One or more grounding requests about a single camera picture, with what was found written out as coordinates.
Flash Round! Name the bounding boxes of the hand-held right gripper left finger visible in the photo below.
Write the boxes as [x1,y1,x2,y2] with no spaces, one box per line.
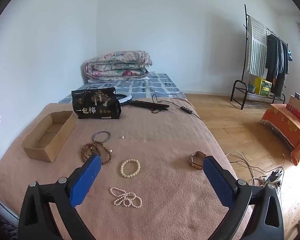
[19,153,102,240]

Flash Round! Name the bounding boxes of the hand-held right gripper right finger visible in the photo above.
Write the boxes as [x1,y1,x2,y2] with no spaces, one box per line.
[202,156,285,240]

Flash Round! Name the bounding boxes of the brown wooden bead necklace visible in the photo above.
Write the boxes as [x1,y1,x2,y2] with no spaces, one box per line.
[81,141,112,165]

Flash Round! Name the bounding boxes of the white pearl necklace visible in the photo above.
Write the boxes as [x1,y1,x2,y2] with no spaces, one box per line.
[109,187,143,208]

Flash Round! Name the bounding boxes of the red strap wristwatch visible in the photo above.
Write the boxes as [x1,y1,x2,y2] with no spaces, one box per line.
[188,151,208,170]

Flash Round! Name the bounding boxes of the cream bead bracelet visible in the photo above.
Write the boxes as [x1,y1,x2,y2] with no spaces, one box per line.
[120,159,141,179]

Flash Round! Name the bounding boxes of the thin metal bangle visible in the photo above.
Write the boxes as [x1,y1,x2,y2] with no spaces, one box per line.
[92,131,111,143]

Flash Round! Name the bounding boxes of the cardboard box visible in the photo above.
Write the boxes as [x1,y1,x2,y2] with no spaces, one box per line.
[21,111,77,163]

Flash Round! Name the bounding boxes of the black power adapter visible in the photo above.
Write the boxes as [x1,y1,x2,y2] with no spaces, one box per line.
[269,169,284,183]

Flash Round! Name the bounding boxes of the black printed bag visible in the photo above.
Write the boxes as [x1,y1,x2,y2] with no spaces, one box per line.
[71,87,122,120]

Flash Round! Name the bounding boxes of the orange cloth covered table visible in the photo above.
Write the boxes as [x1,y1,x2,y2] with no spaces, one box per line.
[261,104,300,166]

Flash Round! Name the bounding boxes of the dark patterned cloth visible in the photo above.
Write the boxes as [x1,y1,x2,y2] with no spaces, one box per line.
[0,200,19,240]

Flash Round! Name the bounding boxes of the black folded tripod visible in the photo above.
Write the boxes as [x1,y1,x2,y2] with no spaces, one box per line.
[129,100,170,111]

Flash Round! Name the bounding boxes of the red flat box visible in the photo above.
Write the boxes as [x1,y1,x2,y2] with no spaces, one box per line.
[286,104,300,124]

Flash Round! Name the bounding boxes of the black clothes rack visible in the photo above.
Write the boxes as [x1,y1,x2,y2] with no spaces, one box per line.
[230,4,289,110]

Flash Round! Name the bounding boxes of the yellow box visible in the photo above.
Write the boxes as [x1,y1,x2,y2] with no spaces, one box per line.
[254,77,272,97]

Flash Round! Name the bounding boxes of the cream flat box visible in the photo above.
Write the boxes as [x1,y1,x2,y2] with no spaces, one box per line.
[289,95,300,120]

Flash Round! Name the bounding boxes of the folded floral quilt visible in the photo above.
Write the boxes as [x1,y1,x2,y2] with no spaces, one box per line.
[84,50,153,81]

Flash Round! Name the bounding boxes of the striped towel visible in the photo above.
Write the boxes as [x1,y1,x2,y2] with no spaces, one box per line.
[247,16,268,77]

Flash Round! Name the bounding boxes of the dark hanging clothes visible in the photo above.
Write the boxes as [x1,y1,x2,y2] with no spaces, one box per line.
[265,34,289,97]

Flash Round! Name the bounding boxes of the power strip with cables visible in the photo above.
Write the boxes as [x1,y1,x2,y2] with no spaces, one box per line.
[225,151,288,195]

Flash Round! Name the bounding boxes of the black cable with controller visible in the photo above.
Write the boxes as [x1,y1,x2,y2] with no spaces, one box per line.
[151,94,203,120]

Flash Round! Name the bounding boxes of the white ring light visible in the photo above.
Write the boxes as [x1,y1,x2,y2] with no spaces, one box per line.
[115,94,133,104]

